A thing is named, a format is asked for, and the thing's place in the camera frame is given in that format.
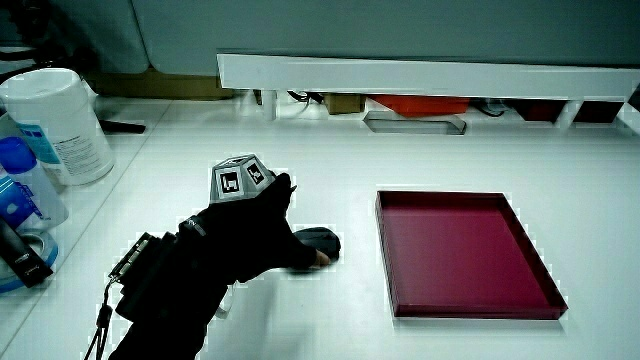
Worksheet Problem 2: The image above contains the black flat object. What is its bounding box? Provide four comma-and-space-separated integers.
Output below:
98, 119, 147, 135

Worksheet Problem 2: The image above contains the orange flat box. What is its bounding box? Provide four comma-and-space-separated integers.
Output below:
368, 94, 471, 119

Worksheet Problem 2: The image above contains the black glove cable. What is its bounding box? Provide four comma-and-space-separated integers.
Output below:
82, 277, 119, 360

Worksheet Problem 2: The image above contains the blue capped white bottle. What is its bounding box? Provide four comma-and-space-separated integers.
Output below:
0, 136, 70, 234

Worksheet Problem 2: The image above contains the dark red box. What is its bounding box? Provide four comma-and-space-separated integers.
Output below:
510, 99, 569, 123

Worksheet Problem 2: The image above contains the white desk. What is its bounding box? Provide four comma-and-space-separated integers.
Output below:
0, 89, 640, 360

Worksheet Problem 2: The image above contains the brown cardboard board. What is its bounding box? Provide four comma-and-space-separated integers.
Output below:
85, 67, 236, 101

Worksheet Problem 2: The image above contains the black slim box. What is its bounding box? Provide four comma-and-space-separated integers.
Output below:
0, 218, 54, 289

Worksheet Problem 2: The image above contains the white wipes canister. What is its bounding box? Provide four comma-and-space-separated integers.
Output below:
0, 67, 116, 187

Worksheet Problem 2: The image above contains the person's left hand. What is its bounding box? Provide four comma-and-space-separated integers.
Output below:
178, 153, 332, 284

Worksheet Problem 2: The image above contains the blue rimmed tape roll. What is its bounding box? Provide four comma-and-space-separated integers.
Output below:
0, 228, 60, 294

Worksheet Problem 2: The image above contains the small brown cardboard box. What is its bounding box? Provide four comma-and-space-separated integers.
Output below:
323, 93, 367, 116

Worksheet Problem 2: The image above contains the dark red flat tray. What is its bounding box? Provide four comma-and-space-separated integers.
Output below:
374, 189, 569, 321

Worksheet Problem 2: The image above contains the white monitor riser shelf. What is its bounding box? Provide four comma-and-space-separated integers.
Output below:
216, 53, 640, 132

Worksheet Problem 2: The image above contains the grey metal bracket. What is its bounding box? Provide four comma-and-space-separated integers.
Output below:
363, 110, 468, 136

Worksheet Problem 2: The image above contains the black computer mouse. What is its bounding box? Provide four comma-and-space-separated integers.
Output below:
292, 226, 342, 263

